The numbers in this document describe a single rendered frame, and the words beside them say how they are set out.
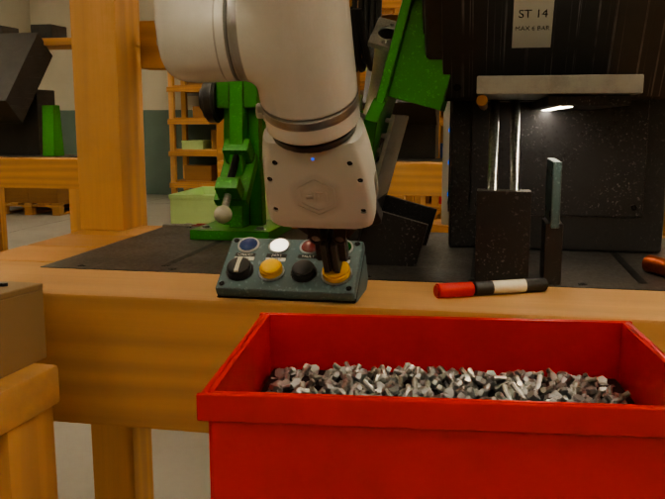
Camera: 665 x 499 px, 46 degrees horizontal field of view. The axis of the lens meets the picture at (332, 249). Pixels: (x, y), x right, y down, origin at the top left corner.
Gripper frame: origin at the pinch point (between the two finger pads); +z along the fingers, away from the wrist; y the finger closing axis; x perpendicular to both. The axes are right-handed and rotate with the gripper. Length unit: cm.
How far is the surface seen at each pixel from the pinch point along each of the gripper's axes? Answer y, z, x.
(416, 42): 5.9, -4.7, 32.6
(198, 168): -380, 602, 768
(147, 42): -50, 17, 73
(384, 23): 0.8, -2.3, 41.9
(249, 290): -8.8, 3.9, -2.5
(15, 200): -529, 503, 579
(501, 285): 17.0, 8.1, 3.5
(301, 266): -3.6, 2.5, -0.2
